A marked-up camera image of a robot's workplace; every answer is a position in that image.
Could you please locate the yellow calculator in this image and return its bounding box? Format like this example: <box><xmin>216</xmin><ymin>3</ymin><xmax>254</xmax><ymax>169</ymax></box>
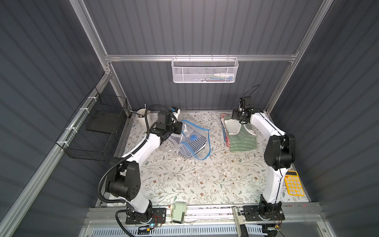
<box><xmin>284</xmin><ymin>171</ymin><xmax>305</xmax><ymax>197</ymax></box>

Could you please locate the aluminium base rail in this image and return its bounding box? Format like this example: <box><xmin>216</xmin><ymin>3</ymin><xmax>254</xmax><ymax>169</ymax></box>
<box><xmin>79</xmin><ymin>202</ymin><xmax>335</xmax><ymax>237</ymax></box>

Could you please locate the black wire basket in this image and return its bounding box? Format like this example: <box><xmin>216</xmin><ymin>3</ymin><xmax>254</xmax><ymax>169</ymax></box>
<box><xmin>56</xmin><ymin>89</ymin><xmax>129</xmax><ymax>162</ymax></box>

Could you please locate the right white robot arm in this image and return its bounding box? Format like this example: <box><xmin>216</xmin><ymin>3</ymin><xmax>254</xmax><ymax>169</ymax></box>
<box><xmin>232</xmin><ymin>96</ymin><xmax>296</xmax><ymax>221</ymax></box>

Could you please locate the clear vacuum bag blue zip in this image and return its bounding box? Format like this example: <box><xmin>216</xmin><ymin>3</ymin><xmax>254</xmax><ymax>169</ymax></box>
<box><xmin>168</xmin><ymin>120</ymin><xmax>211</xmax><ymax>161</ymax></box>

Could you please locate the blue white striped garment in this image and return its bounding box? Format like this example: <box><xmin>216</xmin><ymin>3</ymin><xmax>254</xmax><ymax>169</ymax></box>
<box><xmin>168</xmin><ymin>131</ymin><xmax>209</xmax><ymax>161</ymax></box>

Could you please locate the small green white box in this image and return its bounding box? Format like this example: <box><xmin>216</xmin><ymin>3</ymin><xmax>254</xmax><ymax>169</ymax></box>
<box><xmin>171</xmin><ymin>201</ymin><xmax>188</xmax><ymax>224</ymax></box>

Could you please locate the green white striped garment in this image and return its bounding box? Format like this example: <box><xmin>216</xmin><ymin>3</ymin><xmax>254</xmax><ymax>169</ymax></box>
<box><xmin>225</xmin><ymin>117</ymin><xmax>258</xmax><ymax>152</ymax></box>

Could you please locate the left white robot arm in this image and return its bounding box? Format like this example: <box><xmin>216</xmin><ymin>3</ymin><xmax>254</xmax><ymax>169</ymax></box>
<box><xmin>97</xmin><ymin>107</ymin><xmax>182</xmax><ymax>219</ymax></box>

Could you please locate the white cup with tools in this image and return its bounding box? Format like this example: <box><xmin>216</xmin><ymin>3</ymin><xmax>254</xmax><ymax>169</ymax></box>
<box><xmin>131</xmin><ymin>105</ymin><xmax>153</xmax><ymax>125</ymax></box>

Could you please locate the black camera cable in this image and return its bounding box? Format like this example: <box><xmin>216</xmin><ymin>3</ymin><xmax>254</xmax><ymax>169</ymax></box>
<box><xmin>242</xmin><ymin>84</ymin><xmax>261</xmax><ymax>98</ymax></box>

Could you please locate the white wire basket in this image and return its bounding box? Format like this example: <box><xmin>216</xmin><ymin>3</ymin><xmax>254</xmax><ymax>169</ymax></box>
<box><xmin>171</xmin><ymin>56</ymin><xmax>239</xmax><ymax>84</ymax></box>

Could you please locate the black corrugated cable conduit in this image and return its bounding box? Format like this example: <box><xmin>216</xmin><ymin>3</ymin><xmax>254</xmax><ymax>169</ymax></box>
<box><xmin>97</xmin><ymin>104</ymin><xmax>175</xmax><ymax>204</ymax></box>

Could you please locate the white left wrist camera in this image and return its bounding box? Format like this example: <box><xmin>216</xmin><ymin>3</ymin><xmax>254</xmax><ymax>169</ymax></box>
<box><xmin>171</xmin><ymin>107</ymin><xmax>181</xmax><ymax>119</ymax></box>

